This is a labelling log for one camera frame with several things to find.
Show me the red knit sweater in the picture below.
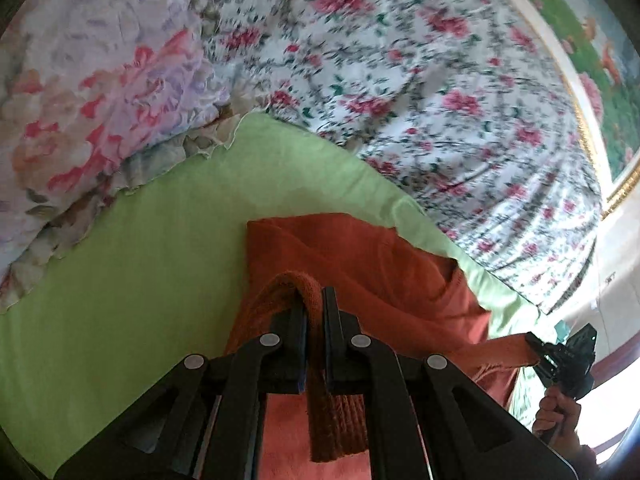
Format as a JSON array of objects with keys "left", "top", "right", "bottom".
[{"left": 227, "top": 214, "right": 536, "bottom": 479}]

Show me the person's right hand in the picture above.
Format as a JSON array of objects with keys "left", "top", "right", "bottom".
[{"left": 532, "top": 386, "right": 582, "bottom": 458}]

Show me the green bed sheet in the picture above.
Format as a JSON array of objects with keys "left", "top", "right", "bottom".
[{"left": 1, "top": 114, "right": 549, "bottom": 476}]

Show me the white rose floral quilt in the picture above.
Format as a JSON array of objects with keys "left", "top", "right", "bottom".
[{"left": 192, "top": 0, "right": 602, "bottom": 311}]

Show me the gold framed floral picture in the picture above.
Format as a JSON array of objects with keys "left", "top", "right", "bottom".
[{"left": 509, "top": 0, "right": 639, "bottom": 216}]

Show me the pink lilac floral pillow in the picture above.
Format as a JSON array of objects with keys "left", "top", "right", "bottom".
[{"left": 1, "top": 0, "right": 230, "bottom": 309}]

